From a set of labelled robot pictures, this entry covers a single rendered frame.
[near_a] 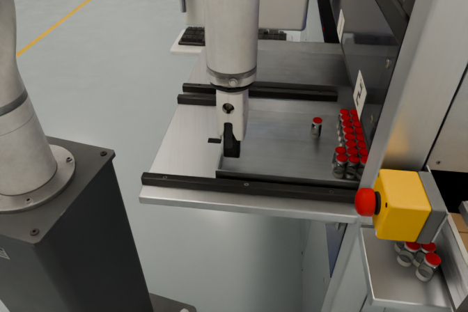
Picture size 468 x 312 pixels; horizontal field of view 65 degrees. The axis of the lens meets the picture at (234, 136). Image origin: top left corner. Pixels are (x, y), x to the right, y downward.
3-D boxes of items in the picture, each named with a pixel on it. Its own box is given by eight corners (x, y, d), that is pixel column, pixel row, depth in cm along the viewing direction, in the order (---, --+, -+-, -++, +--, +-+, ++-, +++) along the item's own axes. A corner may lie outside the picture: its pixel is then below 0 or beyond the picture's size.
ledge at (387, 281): (441, 241, 63) (444, 235, 62) (469, 317, 53) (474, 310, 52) (357, 233, 64) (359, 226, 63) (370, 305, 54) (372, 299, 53)
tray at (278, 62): (354, 54, 114) (356, 44, 112) (368, 99, 94) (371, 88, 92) (245, 49, 117) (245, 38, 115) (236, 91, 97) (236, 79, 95)
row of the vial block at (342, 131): (345, 125, 85) (349, 108, 82) (356, 180, 71) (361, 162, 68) (335, 124, 85) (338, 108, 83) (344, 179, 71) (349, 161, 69)
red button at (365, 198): (377, 202, 55) (384, 183, 52) (382, 223, 52) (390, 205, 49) (351, 200, 55) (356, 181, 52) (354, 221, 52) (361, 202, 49)
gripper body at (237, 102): (251, 90, 58) (249, 145, 65) (255, 60, 66) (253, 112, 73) (204, 88, 59) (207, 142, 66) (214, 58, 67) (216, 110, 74)
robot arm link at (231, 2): (206, 49, 65) (205, 75, 58) (203, -31, 57) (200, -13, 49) (253, 48, 65) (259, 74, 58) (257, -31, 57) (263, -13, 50)
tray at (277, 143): (373, 118, 88) (377, 105, 86) (398, 199, 68) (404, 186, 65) (232, 108, 91) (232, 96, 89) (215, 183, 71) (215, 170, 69)
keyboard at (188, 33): (286, 35, 144) (287, 29, 143) (285, 51, 133) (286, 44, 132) (186, 30, 148) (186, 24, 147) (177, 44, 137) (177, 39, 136)
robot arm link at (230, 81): (254, 77, 57) (253, 94, 59) (258, 52, 64) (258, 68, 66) (201, 74, 58) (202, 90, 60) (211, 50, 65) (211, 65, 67)
